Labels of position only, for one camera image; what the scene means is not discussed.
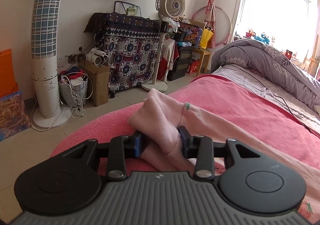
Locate white wicker basket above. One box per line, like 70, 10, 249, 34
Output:
59, 75, 89, 107

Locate pink hula hoop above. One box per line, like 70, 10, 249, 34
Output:
191, 6, 233, 47

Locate thin black cable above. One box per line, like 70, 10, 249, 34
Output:
220, 61, 320, 138

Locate red white hanging cloth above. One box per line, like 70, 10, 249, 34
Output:
160, 38, 179, 81

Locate blue puzzle box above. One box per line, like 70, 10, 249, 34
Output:
0, 91, 32, 142

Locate black storage boxes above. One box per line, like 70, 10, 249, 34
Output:
167, 47, 193, 81

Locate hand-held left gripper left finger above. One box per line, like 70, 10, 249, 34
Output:
61, 131, 143, 182

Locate red blue cloth pile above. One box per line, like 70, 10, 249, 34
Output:
62, 66, 87, 81

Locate patterned cloth covered cabinet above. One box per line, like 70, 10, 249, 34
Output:
84, 12, 162, 91

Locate white hair dryer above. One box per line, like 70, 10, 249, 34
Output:
86, 48, 110, 66

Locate blue plush toy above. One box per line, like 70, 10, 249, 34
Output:
254, 32, 271, 45

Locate wooden easel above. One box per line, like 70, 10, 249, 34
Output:
302, 35, 320, 76

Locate pink towel blanket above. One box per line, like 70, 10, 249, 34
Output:
50, 73, 320, 174

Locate wooden side table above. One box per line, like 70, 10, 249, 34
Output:
191, 48, 213, 77

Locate pink strawberry print garment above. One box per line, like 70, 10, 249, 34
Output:
127, 88, 320, 224

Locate yellow paper bag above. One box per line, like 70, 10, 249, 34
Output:
199, 27, 215, 50

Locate colourful toy box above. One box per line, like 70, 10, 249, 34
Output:
178, 22, 203, 48

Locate bright window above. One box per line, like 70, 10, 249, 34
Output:
232, 0, 320, 70

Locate purple floral quilt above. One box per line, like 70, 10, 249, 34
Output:
211, 39, 320, 119

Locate beige pedestal fan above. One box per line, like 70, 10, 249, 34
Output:
141, 0, 186, 92

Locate cardboard box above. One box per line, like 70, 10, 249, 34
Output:
84, 59, 111, 107

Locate white tower fan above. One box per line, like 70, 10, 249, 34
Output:
30, 0, 72, 129

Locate orange box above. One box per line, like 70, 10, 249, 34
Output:
0, 48, 20, 98

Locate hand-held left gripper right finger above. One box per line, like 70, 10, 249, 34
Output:
178, 126, 262, 182

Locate red box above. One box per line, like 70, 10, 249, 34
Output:
186, 60, 201, 74

